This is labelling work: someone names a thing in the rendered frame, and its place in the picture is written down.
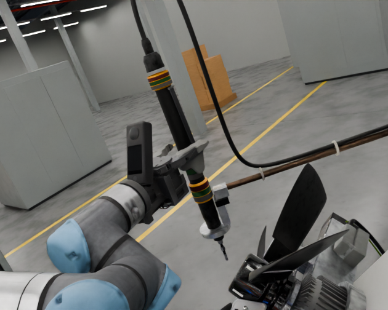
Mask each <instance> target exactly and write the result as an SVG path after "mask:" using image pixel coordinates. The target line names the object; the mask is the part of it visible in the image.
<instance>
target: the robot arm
mask: <svg viewBox="0 0 388 310"><path fill-rule="evenodd" d="M126 143H127V180H123V181H122V182H121V183H120V184H118V185H115V186H113V187H112V188H111V189H109V190H108V191H107V192H105V193H104V194H103V195H101V196H100V197H99V198H98V199H97V200H95V201H94V202H93V203H91V204H90V205H88V206H87V207H86V208H85V209H83V210H82V211H80V212H79V213H78V214H76V215H75V216H74V217H73V218H69V219H68V220H67V221H66V222H65V223H64V224H63V225H61V227H59V228H58V229H57V230H56V231H55V232H54V233H53V234H51V235H50V236H49V238H48V240H47V242H46V244H47V246H46V248H47V253H48V256H49V258H50V259H51V261H52V262H53V264H54V265H55V267H56V268H57V269H58V270H59V271H60V272H12V271H0V310H164V309H165V308H166V306H167V305H168V304H169V302H170V301H171V300H172V298H173V297H174V295H175V294H176V293H177V291H178V290H179V289H180V286H181V279H180V277H179V276H178V275H177V274H175V273H174V272H173V271H172V270H171V269H170V268H169V267H168V265H167V264H166V263H163V262H162V261H161V260H159V259H158V258H157V257H156V256H154V255H153V254H152V253H151V252H149V251H148V250H147V249H146V248H145V247H143V246H142V245H141V244H139V243H138V242H137V241H136V240H135V239H133V238H132V237H131V236H130V235H128V232H129V231H130V230H131V229H132V228H133V227H134V226H135V225H136V224H141V223H145V224H146V225H149V224H150V223H151V222H152V221H153V220H154V219H153V217H152V215H153V214H154V213H155V212H156V211H157V210H158V209H159V208H160V209H167V208H169V207H170V206H176V205H177V204H178V203H179V202H180V201H181V200H182V199H183V198H184V197H185V196H186V195H187V194H188V193H189V189H188V186H187V184H186V179H185V177H184V174H183V173H180V172H179V169H180V170H181V171H186V170H188V169H190V168H192V169H193V170H194V171H195V172H196V173H202V172H203V171H204V169H205V165H204V156H203V150H204V149H205V147H207V145H208V143H209V141H208V140H198V141H197V142H195V143H193V144H191V145H190V146H188V147H187V148H185V149H182V150H180V151H178V152H176V156H175V157H173V158H172V157H171V156H167V155H168V152H170V151H171V150H172V149H173V145H171V144H166V145H164V146H163V147H161V148H160V149H157V150H156V151H155V152H154V153H153V146H152V124H151V123H150V122H145V121H141V122H136V123H133V124H129V125H127V126H126ZM178 168H179V169H178ZM167 203H169V204H167ZM161 207H162V208H161ZM164 207H166V208H164ZM61 272H62V273H61ZM88 272H90V273H89V274H88Z"/></svg>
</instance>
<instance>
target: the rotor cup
mask: <svg viewBox="0 0 388 310"><path fill-rule="evenodd" d="M266 264H267V263H266V262H264V261H263V260H261V259H260V258H258V257H257V256H255V255H254V254H252V253H250V254H249V255H248V256H247V257H246V259H245V260H244V262H243V264H242V265H241V267H240V269H239V270H238V272H237V274H236V275H235V277H234V279H233V280H232V282H231V284H230V286H229V287H228V291H229V292H230V293H231V294H232V295H234V296H235V297H237V298H238V299H242V300H249V301H255V302H260V303H265V304H266V306H267V307H269V310H280V309H281V308H282V306H283V305H284V303H285V301H286V299H287V297H288V295H289V293H290V291H291V289H292V287H293V284H294V280H295V276H294V275H292V274H290V275H289V276H288V277H287V278H286V279H285V280H276V281H275V283H273V284H270V283H269V282H268V281H267V282H253V283H250V281H249V273H250V272H252V271H250V270H249V269H248V268H246V267H247V266H249V267H251V268H253V269H254V270H255V269H258V268H261V267H262V266H263V265H266ZM233 289H235V290H236V291H237V292H239V293H240V294H242V295H243V297H241V296H240V295H238V294H237V293H235V292H234V291H233Z"/></svg>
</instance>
